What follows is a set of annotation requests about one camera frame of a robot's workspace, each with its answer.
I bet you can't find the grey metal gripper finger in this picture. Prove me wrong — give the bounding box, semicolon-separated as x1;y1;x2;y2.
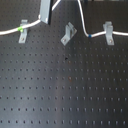
40;0;52;24

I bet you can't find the left grey cable clip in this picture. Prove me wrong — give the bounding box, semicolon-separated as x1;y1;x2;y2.
19;19;28;44

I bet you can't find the white cable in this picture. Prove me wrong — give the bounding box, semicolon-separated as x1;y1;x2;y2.
0;0;128;38

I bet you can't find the green tape marker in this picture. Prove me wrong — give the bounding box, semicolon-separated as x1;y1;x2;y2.
17;27;24;33

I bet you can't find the right grey cable clip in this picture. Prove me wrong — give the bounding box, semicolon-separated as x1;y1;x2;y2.
103;21;114;45

